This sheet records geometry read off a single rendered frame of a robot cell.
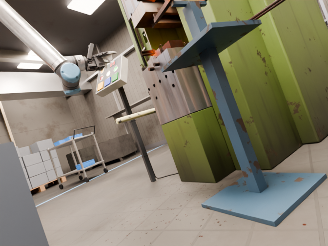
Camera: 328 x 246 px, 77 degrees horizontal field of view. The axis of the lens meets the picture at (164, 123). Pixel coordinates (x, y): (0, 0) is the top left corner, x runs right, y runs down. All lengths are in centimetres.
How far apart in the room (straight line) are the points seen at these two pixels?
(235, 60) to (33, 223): 129
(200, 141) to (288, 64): 79
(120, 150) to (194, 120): 440
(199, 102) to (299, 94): 66
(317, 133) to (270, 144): 40
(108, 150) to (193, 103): 466
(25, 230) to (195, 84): 117
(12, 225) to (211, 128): 113
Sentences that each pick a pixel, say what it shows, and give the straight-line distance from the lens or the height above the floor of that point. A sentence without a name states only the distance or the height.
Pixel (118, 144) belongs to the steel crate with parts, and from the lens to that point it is 562.
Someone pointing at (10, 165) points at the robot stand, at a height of 51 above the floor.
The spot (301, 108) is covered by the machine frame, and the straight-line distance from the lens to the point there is 167.
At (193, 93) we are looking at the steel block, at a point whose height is 59.
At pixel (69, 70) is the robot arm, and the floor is 86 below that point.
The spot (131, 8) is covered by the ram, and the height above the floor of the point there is 140.
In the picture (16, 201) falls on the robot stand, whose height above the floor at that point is 37.
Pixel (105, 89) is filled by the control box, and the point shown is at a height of 95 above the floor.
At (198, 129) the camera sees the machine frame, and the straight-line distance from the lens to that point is 134.
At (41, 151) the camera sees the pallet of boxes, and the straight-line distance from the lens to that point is 630.
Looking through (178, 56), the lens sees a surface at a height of 72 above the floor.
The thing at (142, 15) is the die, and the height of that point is 127.
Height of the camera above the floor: 44
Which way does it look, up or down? 1 degrees up
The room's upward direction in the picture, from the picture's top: 20 degrees counter-clockwise
